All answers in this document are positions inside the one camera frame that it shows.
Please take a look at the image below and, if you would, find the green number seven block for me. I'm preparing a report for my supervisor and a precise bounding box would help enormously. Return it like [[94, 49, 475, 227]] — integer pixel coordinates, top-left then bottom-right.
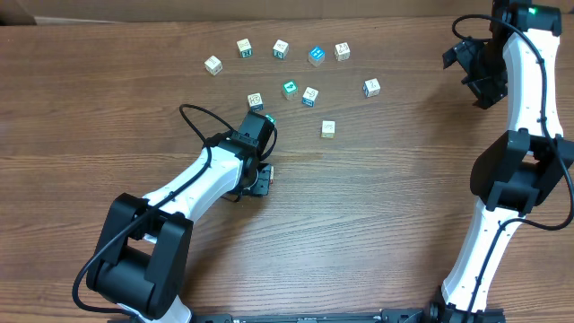
[[265, 114, 276, 126]]

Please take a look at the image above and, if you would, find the wooden block blue side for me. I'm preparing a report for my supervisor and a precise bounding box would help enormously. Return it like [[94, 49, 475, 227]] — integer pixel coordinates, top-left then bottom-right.
[[247, 92, 264, 112], [362, 78, 381, 98]]

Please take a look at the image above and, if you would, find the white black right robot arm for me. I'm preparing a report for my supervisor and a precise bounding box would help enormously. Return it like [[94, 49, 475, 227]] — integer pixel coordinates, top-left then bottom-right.
[[381, 0, 573, 322]]

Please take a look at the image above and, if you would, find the green top wooden block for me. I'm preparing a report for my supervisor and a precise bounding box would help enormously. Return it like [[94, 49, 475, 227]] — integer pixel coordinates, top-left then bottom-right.
[[282, 80, 299, 100]]

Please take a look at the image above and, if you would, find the wooden block blue drawing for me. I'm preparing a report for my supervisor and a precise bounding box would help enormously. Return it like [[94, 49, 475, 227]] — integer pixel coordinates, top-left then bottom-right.
[[301, 87, 319, 107]]

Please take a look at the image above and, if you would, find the wooden block far left top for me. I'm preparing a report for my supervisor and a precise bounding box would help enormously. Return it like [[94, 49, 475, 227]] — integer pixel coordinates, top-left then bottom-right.
[[204, 56, 222, 75]]

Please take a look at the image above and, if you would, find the wooden block teal side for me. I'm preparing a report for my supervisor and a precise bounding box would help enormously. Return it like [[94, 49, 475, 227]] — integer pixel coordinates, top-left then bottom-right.
[[273, 39, 289, 59]]

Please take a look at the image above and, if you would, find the wooden block green side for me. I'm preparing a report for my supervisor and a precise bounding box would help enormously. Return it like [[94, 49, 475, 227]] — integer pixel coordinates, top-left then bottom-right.
[[237, 39, 253, 58]]

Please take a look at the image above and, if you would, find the blue top wooden block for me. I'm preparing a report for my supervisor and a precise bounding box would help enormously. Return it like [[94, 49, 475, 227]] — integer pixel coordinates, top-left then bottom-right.
[[309, 46, 326, 67]]

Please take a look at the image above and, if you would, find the wooden block top right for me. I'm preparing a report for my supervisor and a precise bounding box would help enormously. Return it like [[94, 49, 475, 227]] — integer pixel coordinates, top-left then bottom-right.
[[335, 42, 351, 61]]

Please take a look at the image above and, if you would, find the cardboard strip at back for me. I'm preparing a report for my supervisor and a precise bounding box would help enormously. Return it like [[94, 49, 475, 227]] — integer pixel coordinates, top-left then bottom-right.
[[0, 0, 574, 26]]

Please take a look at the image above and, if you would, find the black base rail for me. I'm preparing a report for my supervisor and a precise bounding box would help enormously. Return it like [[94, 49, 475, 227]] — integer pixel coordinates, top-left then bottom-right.
[[107, 307, 507, 323]]

